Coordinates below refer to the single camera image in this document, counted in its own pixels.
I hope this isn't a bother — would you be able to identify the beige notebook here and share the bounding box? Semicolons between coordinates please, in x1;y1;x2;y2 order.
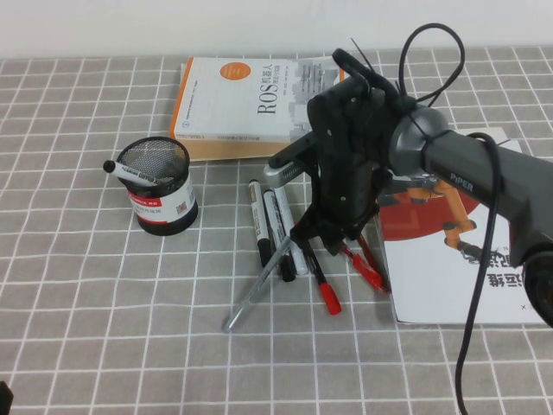
188;137;296;163

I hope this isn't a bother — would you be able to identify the clear silver pen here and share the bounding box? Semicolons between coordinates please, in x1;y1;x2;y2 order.
221;235;295;334

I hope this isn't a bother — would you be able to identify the grey checked tablecloth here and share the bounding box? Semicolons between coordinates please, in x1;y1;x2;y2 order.
0;45;553;415

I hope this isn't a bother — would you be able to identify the white ROS book orange edge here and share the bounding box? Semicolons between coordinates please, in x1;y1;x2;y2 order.
169;56;346;144

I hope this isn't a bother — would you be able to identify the AgileX brochure with orange robot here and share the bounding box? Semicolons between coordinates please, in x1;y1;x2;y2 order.
373;137;553;326

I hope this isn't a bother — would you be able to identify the thick black sleeved cable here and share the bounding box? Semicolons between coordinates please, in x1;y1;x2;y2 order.
331;48;418;112

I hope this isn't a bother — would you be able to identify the black mesh pen holder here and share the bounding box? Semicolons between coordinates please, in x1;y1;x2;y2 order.
116;136;200;237

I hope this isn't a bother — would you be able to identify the white marker black cap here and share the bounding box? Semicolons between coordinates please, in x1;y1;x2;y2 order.
263;188;296;283
247;179;272;270
102;158;163;186
273;185;309;277

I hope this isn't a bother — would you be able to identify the black pen red cap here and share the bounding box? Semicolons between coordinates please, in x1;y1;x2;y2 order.
302;241;343;316

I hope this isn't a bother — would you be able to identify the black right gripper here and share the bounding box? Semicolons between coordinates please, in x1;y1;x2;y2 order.
289;79;392;257

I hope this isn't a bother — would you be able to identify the thin black cable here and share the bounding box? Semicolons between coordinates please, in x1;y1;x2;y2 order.
397;22;505;415

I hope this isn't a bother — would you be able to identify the black zip tie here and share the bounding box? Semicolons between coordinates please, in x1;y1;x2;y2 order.
350;37;378;77

